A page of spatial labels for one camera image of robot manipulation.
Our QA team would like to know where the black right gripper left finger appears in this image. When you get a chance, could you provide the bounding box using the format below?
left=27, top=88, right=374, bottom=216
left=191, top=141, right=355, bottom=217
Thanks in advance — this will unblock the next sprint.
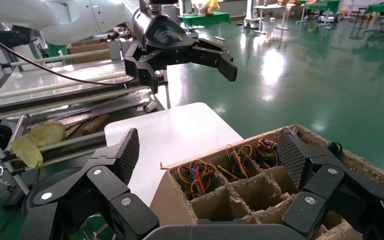
left=19, top=127, right=160, bottom=240

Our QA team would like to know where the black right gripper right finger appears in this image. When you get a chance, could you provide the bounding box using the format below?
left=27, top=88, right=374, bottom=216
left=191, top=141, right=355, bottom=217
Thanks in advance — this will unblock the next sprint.
left=277, top=126, right=384, bottom=240

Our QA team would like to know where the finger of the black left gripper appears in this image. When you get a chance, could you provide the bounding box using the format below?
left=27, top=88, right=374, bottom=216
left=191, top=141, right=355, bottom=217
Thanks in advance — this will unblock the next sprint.
left=124, top=43, right=160, bottom=95
left=191, top=38, right=238, bottom=83

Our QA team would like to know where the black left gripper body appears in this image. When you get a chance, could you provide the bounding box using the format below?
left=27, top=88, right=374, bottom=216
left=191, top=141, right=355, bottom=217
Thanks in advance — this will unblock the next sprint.
left=132, top=7, right=197, bottom=67

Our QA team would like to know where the small white roll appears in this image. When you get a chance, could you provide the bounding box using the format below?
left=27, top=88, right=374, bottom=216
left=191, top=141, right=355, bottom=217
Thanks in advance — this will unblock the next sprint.
left=144, top=100, right=159, bottom=114

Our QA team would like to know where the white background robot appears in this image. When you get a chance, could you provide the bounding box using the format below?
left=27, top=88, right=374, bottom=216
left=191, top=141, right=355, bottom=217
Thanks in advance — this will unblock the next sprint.
left=243, top=0, right=262, bottom=29

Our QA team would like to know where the person in yellow top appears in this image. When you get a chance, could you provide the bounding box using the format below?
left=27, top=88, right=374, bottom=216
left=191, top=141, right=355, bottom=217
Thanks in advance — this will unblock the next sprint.
left=205, top=0, right=221, bottom=14

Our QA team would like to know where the brown cardboard carton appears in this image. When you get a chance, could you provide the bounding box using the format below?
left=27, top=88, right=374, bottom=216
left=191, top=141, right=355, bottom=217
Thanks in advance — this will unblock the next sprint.
left=67, top=39, right=112, bottom=64

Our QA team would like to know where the brown wood block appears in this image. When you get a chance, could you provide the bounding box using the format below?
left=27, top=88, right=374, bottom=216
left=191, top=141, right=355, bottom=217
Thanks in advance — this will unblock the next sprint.
left=80, top=114, right=111, bottom=134

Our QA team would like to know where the cardboard box with dividers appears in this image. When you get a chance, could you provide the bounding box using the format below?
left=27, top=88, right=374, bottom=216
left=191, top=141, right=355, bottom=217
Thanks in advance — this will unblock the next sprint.
left=149, top=124, right=384, bottom=240

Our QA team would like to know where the white metal table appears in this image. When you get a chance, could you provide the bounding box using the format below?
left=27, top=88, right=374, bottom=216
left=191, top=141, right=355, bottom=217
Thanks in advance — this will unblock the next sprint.
left=253, top=3, right=291, bottom=35

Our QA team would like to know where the yellow cloth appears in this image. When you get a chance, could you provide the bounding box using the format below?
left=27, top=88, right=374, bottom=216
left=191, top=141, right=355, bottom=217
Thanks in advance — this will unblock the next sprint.
left=11, top=119, right=66, bottom=170

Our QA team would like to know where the shiny metal sheet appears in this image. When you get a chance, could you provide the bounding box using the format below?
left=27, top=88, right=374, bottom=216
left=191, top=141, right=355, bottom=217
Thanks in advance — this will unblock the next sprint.
left=0, top=61, right=137, bottom=109

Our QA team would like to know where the power supply with coloured wires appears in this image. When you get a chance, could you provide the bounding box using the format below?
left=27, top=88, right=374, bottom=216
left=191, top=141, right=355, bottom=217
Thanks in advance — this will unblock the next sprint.
left=177, top=159, right=217, bottom=201
left=217, top=144, right=254, bottom=182
left=254, top=138, right=281, bottom=170

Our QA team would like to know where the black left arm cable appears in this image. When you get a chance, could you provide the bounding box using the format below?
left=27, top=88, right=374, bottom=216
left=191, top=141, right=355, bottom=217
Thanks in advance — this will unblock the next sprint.
left=0, top=29, right=137, bottom=86

